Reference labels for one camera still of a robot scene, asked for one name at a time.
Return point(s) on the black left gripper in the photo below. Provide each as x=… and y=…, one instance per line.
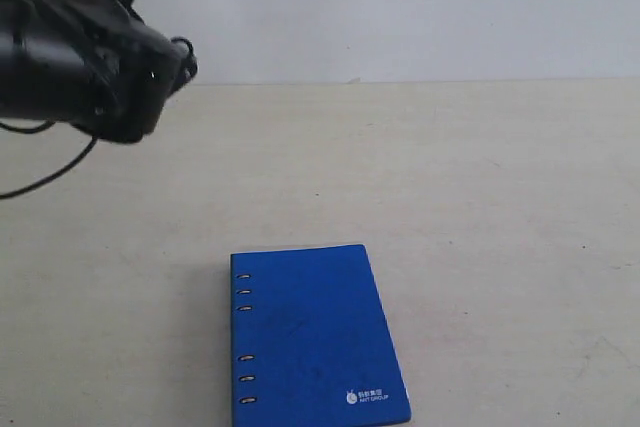
x=148, y=68

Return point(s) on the blue ring binder notebook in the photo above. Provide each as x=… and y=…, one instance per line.
x=310, y=342

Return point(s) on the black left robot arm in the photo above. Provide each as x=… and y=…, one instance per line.
x=93, y=64

